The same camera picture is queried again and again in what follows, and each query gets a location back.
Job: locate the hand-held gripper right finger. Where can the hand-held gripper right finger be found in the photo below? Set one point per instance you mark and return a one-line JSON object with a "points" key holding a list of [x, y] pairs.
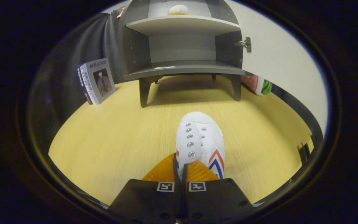
{"points": [[184, 179]]}

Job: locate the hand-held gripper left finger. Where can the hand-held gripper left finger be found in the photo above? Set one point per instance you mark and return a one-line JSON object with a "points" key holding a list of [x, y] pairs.
{"points": [[176, 174]]}

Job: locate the white shoe with chevron stripes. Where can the white shoe with chevron stripes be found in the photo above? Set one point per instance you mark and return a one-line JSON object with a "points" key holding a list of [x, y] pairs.
{"points": [[202, 137]]}

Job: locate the grey shoe cabinet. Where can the grey shoe cabinet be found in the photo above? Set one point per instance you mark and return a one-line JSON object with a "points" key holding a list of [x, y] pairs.
{"points": [[182, 67]]}

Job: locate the white shoe cabinet door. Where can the white shoe cabinet door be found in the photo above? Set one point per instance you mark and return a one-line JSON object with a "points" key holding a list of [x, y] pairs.
{"points": [[284, 56]]}

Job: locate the metal door hinge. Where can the metal door hinge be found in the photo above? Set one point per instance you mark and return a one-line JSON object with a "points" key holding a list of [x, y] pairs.
{"points": [[246, 44]]}

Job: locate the watermelon slice toy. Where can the watermelon slice toy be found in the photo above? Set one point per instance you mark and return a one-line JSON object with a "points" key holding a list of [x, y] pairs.
{"points": [[258, 84]]}

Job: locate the white blue book set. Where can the white blue book set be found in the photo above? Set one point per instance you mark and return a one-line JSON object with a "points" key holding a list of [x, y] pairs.
{"points": [[99, 81]]}

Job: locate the black backdrop cloth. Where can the black backdrop cloth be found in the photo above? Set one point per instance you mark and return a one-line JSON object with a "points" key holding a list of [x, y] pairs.
{"points": [[73, 46]]}

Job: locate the white yellow round object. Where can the white yellow round object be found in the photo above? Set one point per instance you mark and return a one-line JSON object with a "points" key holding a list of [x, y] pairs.
{"points": [[178, 10]]}

